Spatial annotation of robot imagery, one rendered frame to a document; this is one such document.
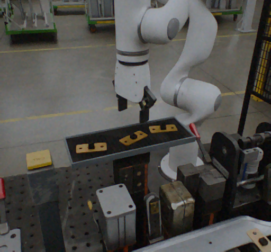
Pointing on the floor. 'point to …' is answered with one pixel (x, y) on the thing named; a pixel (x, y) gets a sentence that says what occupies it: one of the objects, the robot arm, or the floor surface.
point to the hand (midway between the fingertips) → (133, 112)
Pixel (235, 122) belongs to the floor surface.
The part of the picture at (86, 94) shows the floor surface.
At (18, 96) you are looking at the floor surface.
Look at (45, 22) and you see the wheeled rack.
